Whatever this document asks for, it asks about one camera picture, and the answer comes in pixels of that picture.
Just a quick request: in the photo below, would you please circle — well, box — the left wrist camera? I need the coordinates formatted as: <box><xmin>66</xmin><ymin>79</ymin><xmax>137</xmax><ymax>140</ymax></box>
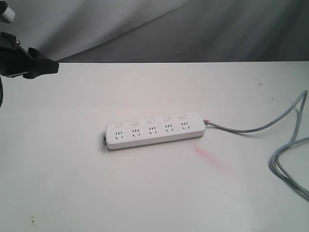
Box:
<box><xmin>0</xmin><ymin>1</ymin><xmax>15</xmax><ymax>24</ymax></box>

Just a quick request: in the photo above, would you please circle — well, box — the white five-outlet power strip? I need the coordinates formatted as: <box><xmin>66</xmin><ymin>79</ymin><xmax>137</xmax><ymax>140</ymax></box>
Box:
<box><xmin>105</xmin><ymin>112</ymin><xmax>206</xmax><ymax>150</ymax></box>

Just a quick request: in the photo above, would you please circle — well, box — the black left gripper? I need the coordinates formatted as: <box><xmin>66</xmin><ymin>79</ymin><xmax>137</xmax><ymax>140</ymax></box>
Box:
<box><xmin>0</xmin><ymin>32</ymin><xmax>59</xmax><ymax>79</ymax></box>

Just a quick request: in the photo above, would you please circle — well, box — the grey backdrop cloth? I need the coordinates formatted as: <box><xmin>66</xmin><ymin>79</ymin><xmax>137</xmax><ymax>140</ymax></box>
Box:
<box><xmin>0</xmin><ymin>0</ymin><xmax>309</xmax><ymax>63</ymax></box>

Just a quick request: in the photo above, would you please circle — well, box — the grey power cable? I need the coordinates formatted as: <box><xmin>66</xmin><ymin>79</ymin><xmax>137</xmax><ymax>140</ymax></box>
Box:
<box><xmin>203</xmin><ymin>90</ymin><xmax>309</xmax><ymax>201</ymax></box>

